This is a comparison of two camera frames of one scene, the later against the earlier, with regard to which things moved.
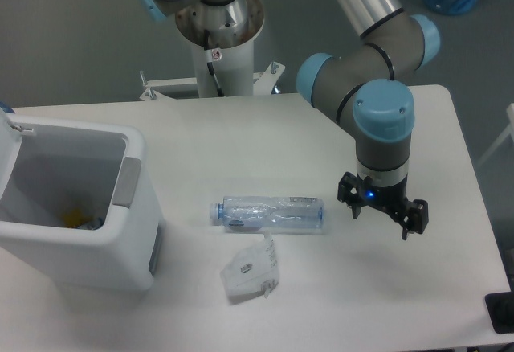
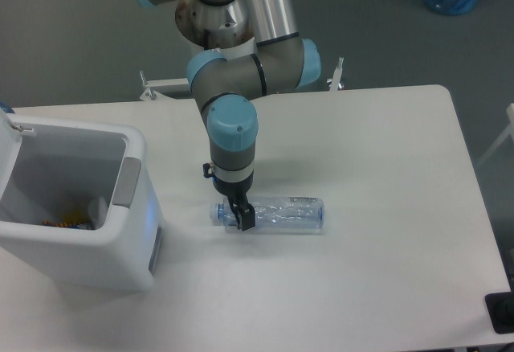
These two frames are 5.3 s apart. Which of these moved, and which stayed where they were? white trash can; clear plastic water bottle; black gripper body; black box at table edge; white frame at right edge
Moved: black gripper body
Stayed: white trash can; black box at table edge; clear plastic water bottle; white frame at right edge
